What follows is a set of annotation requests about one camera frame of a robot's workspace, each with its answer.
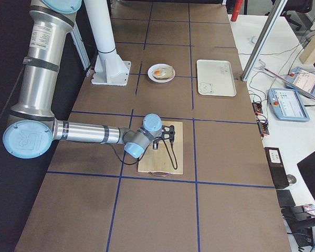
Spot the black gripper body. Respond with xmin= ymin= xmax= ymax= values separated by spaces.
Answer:
xmin=161 ymin=125 xmax=175 ymax=145

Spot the white round plate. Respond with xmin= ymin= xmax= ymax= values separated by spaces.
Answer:
xmin=148 ymin=64 xmax=176 ymax=83

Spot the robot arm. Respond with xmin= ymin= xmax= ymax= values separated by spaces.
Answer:
xmin=1 ymin=1 xmax=175 ymax=160

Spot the bottom bread slice with egg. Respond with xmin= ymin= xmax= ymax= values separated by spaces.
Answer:
xmin=152 ymin=66 xmax=174 ymax=79

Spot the wooden cutting board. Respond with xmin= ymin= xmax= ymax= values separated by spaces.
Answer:
xmin=138 ymin=121 xmax=183 ymax=175

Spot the fried egg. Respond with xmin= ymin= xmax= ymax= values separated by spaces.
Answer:
xmin=152 ymin=69 xmax=165 ymax=78

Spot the cream bear tray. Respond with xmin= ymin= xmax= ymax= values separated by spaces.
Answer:
xmin=196 ymin=59 xmax=237 ymax=97

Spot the orange black connector block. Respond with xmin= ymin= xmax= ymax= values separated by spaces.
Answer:
xmin=252 ymin=102 xmax=263 ymax=115

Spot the reacher grabber tool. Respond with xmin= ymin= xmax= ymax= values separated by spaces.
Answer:
xmin=259 ymin=60 xmax=315 ymax=101

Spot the black box with labels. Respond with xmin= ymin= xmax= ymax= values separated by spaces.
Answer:
xmin=264 ymin=147 xmax=289 ymax=189

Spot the near teach pendant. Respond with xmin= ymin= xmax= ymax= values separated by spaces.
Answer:
xmin=268 ymin=88 xmax=310 ymax=122

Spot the teach pendant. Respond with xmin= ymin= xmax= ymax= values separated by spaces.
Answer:
xmin=268 ymin=88 xmax=310 ymax=122
xmin=285 ymin=67 xmax=315 ymax=95

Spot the black computer mouse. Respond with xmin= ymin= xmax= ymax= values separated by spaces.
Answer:
xmin=287 ymin=174 xmax=297 ymax=185

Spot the red cylinder object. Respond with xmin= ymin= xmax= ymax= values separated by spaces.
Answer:
xmin=230 ymin=0 xmax=244 ymax=22

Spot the far teach pendant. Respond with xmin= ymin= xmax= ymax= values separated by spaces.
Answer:
xmin=285 ymin=67 xmax=315 ymax=95

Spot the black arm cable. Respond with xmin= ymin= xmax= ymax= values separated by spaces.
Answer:
xmin=111 ymin=135 xmax=179 ymax=170

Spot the metal board handle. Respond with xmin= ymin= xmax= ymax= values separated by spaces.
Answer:
xmin=148 ymin=172 xmax=171 ymax=177

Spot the white pedestal column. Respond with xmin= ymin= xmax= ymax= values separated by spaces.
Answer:
xmin=84 ymin=0 xmax=131 ymax=86

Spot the aluminium frame post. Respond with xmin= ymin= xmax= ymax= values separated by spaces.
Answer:
xmin=241 ymin=0 xmax=287 ymax=82

